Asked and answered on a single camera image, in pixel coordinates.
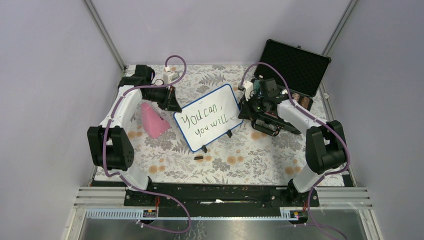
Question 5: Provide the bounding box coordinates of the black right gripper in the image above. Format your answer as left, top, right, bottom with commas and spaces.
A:
238, 93, 268, 121

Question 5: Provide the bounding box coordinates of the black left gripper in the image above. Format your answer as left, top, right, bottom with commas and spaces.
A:
144, 83, 182, 112

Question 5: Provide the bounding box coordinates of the blue framed whiteboard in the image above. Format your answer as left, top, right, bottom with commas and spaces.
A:
173, 83, 244, 152

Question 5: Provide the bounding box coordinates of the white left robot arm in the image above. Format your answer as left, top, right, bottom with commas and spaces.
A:
87, 65, 184, 206

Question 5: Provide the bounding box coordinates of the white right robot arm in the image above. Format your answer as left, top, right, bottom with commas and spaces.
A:
238, 78, 349, 206

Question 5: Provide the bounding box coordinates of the pink triangular box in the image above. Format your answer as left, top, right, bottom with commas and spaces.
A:
141, 102, 171, 139

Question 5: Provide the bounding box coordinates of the floral patterned table mat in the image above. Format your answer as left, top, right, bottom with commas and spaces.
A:
94, 64, 345, 186

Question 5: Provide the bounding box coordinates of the black poker chip case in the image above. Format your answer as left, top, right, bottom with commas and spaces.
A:
246, 39, 332, 137

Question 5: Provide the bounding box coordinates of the left base wiring connector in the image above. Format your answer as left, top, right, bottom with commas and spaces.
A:
142, 196, 161, 218

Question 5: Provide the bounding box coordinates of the base wiring connector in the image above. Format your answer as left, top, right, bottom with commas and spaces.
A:
290, 200, 309, 224
142, 196, 161, 218

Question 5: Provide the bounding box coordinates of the right base wiring connector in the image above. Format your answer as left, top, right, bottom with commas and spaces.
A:
290, 200, 309, 224

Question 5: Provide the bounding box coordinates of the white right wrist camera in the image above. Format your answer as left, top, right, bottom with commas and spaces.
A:
237, 81, 254, 101

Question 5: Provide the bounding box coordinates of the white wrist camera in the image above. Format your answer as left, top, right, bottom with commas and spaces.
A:
237, 81, 254, 101
162, 66, 180, 85

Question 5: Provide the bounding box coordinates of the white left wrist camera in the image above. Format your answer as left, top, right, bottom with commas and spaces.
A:
162, 66, 180, 85

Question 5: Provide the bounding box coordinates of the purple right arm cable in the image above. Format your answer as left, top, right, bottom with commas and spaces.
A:
238, 61, 351, 240

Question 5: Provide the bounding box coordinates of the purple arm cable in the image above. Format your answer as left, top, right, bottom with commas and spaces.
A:
101, 54, 193, 234
238, 61, 351, 240

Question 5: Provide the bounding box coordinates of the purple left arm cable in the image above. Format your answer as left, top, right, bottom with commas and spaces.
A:
101, 54, 193, 234

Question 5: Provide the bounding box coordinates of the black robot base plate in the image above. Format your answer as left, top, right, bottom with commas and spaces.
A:
124, 182, 320, 218

